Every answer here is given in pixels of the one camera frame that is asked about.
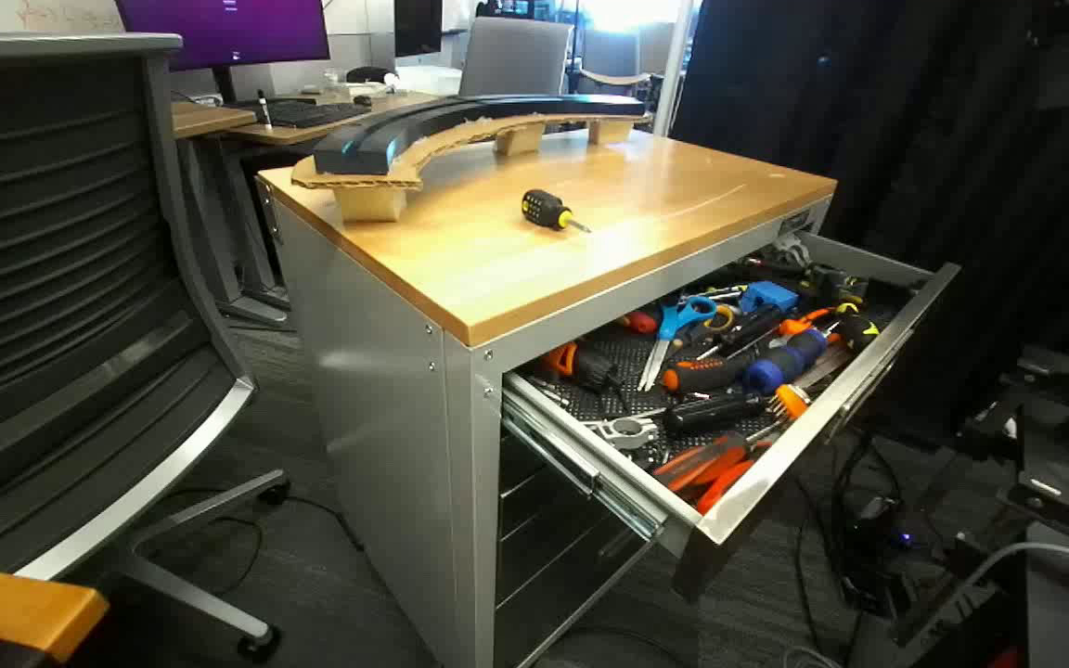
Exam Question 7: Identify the black yellow stubby screwdriver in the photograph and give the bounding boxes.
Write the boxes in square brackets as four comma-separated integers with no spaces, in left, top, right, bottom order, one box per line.
[518,186,594,237]

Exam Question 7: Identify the grey metal tool drawer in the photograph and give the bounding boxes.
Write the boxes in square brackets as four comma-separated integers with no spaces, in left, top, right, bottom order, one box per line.
[498,232,964,551]

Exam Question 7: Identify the silver wrench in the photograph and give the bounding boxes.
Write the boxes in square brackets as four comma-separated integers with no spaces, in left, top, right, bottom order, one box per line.
[580,412,666,456]

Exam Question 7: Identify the grey cabinet with wooden top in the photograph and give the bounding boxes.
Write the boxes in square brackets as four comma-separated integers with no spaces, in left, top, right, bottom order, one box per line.
[257,128,842,668]

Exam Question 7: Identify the curved wooden stand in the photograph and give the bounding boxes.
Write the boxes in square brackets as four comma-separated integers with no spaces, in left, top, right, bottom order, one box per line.
[291,111,655,227]

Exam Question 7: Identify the blue plastic box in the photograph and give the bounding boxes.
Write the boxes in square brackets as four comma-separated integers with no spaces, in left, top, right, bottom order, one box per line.
[735,279,803,326]

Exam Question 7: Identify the curved black bar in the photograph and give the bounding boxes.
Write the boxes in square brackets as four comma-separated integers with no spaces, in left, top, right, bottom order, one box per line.
[310,90,655,180]

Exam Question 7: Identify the orange capped black tool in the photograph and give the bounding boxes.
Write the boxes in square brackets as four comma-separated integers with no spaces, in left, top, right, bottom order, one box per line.
[667,379,818,438]

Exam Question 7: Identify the grey fabric office chair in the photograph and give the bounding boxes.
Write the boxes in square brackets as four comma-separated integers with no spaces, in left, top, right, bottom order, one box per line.
[456,10,576,102]

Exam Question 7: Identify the black keyboard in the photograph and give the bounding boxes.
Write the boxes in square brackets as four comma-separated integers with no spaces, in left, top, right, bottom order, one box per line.
[253,92,370,135]

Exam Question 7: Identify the black monitor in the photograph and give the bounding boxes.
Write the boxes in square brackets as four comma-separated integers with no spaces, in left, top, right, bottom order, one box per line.
[391,0,447,59]

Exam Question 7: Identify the monitor with purple screen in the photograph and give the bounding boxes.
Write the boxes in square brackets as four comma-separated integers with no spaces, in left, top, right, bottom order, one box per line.
[114,0,336,108]

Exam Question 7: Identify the black curtain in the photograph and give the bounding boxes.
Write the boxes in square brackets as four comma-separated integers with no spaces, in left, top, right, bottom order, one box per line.
[667,0,1069,438]

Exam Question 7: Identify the black mesh office chair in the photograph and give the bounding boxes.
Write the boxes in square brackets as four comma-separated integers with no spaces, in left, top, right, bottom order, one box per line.
[0,29,294,661]

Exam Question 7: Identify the blue handled scissors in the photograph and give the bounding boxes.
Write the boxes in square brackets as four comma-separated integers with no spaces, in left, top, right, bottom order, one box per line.
[636,289,722,399]

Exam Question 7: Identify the orange handled screwdriver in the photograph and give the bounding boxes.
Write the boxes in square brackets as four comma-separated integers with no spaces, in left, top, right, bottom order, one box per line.
[662,349,752,399]

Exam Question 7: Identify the orange handled pliers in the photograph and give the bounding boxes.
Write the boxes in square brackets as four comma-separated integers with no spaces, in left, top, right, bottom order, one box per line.
[651,436,763,519]

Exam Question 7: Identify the blue handled screwdriver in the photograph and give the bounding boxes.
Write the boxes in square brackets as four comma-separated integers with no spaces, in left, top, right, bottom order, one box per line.
[744,323,834,393]

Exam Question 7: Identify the black floor cable bundle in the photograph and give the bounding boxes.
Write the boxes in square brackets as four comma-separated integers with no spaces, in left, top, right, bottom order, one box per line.
[791,426,940,652]

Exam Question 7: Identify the white cable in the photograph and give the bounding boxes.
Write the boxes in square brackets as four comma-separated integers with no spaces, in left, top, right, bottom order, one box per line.
[923,534,1069,625]

